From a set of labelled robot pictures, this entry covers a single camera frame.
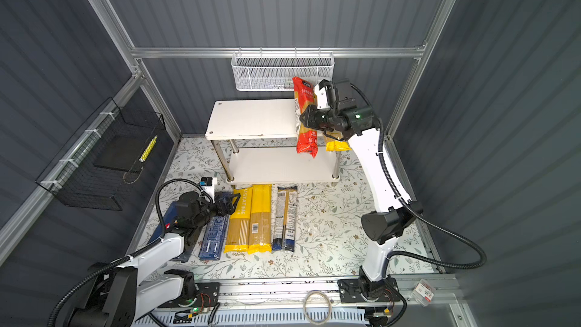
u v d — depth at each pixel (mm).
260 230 859
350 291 736
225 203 782
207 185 753
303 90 724
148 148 778
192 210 671
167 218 846
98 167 718
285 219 888
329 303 708
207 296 722
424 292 722
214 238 828
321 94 654
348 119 490
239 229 863
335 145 680
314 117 639
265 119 794
